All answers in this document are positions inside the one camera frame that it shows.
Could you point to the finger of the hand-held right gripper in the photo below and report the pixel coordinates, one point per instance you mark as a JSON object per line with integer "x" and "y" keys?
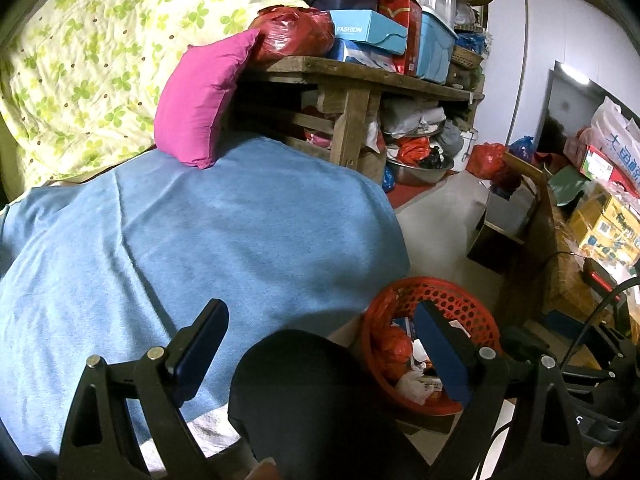
{"x": 522, "y": 342}

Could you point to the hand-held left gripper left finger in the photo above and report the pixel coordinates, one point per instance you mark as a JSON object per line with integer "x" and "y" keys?
{"x": 200, "y": 355}

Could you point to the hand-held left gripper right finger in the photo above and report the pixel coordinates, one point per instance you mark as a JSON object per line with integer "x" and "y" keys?
{"x": 440, "y": 355}

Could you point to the white tissue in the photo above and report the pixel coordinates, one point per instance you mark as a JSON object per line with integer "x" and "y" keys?
{"x": 415, "y": 385}

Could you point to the red plastic mesh basket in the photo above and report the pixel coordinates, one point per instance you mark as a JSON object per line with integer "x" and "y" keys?
{"x": 450, "y": 295}

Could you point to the wooden chair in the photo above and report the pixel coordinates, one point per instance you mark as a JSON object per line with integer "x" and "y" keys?
{"x": 530, "y": 240}

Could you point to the blue blanket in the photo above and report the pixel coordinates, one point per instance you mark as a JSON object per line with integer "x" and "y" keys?
{"x": 200, "y": 240}

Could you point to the person's black trouser leg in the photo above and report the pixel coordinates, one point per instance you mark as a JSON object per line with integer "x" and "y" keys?
{"x": 310, "y": 400}

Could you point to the yellow cardboard cartons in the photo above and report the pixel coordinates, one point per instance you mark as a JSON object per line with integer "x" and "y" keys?
{"x": 605, "y": 225}

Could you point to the green sheet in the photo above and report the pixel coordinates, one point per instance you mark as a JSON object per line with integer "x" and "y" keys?
{"x": 567, "y": 185}

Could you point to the metal basin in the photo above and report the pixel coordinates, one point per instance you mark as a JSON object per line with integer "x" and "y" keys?
{"x": 420, "y": 172}

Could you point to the knotted red plastic bag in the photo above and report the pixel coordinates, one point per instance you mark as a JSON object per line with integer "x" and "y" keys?
{"x": 487, "y": 160}

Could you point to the red white carton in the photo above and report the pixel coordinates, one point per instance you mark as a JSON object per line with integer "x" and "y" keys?
{"x": 607, "y": 167}

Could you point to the knotted blue plastic bag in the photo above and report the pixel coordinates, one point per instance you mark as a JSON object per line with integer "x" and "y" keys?
{"x": 521, "y": 147}

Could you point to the red bag in basin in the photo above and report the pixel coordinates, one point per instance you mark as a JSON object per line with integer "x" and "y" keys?
{"x": 412, "y": 150}

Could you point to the white plastic bag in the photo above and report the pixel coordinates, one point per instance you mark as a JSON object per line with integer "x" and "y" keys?
{"x": 612, "y": 130}

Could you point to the grey plastic bags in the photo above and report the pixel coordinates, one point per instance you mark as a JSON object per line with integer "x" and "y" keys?
{"x": 410, "y": 115}

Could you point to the wooden table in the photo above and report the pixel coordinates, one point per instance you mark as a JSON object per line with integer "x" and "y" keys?
{"x": 350, "y": 125}

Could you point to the pink pillow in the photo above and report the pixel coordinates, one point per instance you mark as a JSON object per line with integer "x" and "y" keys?
{"x": 200, "y": 100}

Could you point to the wicker basket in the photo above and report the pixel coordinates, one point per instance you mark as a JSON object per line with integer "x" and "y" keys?
{"x": 465, "y": 57}

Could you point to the blue storage bin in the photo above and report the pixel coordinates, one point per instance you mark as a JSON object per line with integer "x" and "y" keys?
{"x": 435, "y": 50}

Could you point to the blue white flat box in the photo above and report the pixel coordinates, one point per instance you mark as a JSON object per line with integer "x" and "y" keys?
{"x": 360, "y": 57}

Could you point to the green floral quilt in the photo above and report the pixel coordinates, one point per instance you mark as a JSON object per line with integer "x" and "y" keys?
{"x": 100, "y": 60}

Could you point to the light blue shoe box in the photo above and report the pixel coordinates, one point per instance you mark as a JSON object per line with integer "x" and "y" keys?
{"x": 360, "y": 30}

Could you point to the large red plastic bag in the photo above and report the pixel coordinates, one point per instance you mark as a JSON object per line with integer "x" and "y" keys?
{"x": 290, "y": 32}

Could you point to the tall red box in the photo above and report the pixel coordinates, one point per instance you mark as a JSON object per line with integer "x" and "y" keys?
{"x": 395, "y": 5}

